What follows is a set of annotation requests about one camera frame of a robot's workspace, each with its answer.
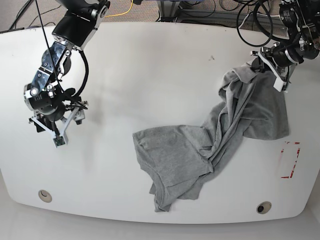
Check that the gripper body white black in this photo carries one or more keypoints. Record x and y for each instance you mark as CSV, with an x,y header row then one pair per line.
x,y
278,61
60,117

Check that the grey t-shirt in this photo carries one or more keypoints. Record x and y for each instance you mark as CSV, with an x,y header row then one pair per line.
x,y
181,158

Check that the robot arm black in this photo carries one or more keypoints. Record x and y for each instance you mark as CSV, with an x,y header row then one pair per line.
x,y
72,33
302,21

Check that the red tape rectangle marking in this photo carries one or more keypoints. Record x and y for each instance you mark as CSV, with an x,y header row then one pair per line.
x,y
289,156

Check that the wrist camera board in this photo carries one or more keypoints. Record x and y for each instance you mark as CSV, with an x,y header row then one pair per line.
x,y
60,141
280,85

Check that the left table cable grommet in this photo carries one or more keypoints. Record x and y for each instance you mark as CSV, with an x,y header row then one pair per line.
x,y
45,196

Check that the table cable grommet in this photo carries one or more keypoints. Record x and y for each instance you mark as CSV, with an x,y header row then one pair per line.
x,y
45,196
263,207

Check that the aluminium frame stand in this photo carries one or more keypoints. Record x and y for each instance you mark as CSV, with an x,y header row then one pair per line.
x,y
168,9

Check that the right table cable grommet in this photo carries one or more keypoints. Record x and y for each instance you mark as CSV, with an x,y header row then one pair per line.
x,y
263,207

